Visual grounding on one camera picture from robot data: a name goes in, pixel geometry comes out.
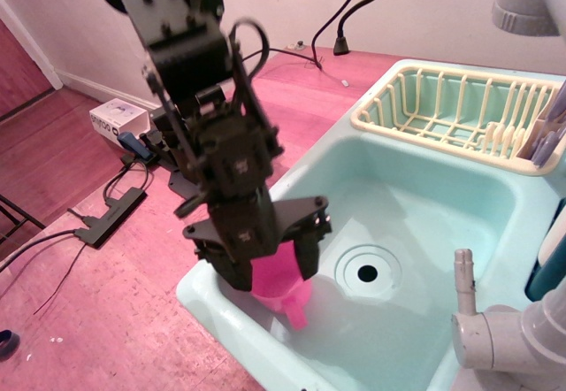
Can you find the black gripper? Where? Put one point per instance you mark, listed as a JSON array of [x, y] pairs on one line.
[[252, 227]]

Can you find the pink plastic cup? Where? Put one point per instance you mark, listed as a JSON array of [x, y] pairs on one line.
[[277, 283]]

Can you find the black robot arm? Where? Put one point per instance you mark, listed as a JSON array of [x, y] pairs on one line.
[[222, 140]]

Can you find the mint green toy sink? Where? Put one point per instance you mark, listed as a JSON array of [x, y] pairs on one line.
[[379, 315]]

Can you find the black usb hub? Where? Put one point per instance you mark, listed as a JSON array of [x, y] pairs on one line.
[[98, 230]]

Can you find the blue clamp tool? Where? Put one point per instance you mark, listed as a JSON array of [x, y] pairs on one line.
[[130, 143]]

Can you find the white product box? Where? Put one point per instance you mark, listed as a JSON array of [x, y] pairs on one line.
[[112, 118]]

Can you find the black power plug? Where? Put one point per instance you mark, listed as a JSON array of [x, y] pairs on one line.
[[340, 47]]

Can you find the grey toy faucet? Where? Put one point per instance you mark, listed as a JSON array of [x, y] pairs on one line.
[[503, 348]]

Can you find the cream dish drying rack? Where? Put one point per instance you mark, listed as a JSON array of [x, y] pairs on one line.
[[488, 117]]

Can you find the black tape roll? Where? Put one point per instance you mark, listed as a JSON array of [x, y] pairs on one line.
[[9, 344]]

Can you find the teal soap bottle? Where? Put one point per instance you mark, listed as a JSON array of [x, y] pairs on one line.
[[549, 270]]

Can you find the lavender utensils in rack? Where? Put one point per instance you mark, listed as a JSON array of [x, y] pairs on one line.
[[551, 132]]

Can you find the black chair frame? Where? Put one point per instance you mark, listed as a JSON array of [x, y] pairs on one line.
[[17, 216]]

